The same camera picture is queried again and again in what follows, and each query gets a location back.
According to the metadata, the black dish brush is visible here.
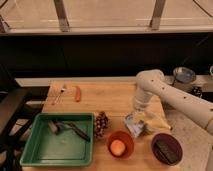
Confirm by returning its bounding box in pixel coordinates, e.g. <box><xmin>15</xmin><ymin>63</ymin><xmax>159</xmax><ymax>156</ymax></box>
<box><xmin>48</xmin><ymin>120</ymin><xmax>90</xmax><ymax>141</ymax></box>

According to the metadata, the pine cone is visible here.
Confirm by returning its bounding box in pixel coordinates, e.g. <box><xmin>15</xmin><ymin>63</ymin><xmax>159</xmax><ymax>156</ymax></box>
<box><xmin>94</xmin><ymin>111</ymin><xmax>109</xmax><ymax>139</ymax></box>

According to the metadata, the blue grey towel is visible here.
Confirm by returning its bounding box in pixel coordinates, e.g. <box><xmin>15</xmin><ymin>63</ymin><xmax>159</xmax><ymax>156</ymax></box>
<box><xmin>124</xmin><ymin>113</ymin><xmax>145</xmax><ymax>138</ymax></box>

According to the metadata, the green plastic tray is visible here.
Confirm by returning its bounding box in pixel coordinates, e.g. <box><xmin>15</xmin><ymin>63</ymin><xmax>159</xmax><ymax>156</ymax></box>
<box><xmin>20</xmin><ymin>113</ymin><xmax>94</xmax><ymax>167</ymax></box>

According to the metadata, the orange carrot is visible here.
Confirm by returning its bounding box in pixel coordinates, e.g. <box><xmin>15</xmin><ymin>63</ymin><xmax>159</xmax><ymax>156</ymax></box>
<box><xmin>75</xmin><ymin>86</ymin><xmax>81</xmax><ymax>102</ymax></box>

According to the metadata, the metal pot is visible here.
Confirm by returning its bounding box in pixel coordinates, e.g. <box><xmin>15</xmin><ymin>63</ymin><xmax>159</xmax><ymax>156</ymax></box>
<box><xmin>172</xmin><ymin>67</ymin><xmax>196</xmax><ymax>92</ymax></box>

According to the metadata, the black object in bowl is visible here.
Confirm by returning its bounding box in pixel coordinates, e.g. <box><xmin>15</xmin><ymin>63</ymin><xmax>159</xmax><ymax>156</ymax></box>
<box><xmin>156</xmin><ymin>141</ymin><xmax>177</xmax><ymax>163</ymax></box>

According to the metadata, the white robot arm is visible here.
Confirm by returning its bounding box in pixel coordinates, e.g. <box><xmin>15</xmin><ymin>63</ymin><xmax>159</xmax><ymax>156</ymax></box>
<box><xmin>133</xmin><ymin>69</ymin><xmax>213</xmax><ymax>136</ymax></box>

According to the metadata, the silver fork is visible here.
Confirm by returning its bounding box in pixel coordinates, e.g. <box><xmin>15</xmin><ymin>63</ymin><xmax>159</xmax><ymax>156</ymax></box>
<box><xmin>51</xmin><ymin>84</ymin><xmax>67</xmax><ymax>105</ymax></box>

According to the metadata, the orange bowl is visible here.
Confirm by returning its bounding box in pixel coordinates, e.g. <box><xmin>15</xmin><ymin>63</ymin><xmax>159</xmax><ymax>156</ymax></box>
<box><xmin>107</xmin><ymin>131</ymin><xmax>134</xmax><ymax>159</ymax></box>

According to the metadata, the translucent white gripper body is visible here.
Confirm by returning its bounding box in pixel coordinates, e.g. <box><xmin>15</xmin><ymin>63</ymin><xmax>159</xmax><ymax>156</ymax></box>
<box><xmin>133</xmin><ymin>89</ymin><xmax>154</xmax><ymax>111</ymax></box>

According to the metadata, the orange fruit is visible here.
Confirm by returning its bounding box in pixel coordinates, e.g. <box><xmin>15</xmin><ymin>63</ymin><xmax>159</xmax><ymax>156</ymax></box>
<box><xmin>110</xmin><ymin>140</ymin><xmax>126</xmax><ymax>156</ymax></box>

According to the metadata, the black chair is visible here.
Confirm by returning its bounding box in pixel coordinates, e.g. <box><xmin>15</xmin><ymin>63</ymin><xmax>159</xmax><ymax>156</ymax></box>
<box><xmin>0</xmin><ymin>64</ymin><xmax>48</xmax><ymax>171</ymax></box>

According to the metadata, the dark purple bowl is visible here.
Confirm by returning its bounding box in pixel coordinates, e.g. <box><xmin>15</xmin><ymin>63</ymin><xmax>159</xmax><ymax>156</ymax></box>
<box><xmin>151</xmin><ymin>133</ymin><xmax>183</xmax><ymax>166</ymax></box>

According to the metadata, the wooden cutting board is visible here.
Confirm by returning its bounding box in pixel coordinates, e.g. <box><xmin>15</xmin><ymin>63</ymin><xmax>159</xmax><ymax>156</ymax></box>
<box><xmin>23</xmin><ymin>81</ymin><xmax>181</xmax><ymax>171</ymax></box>

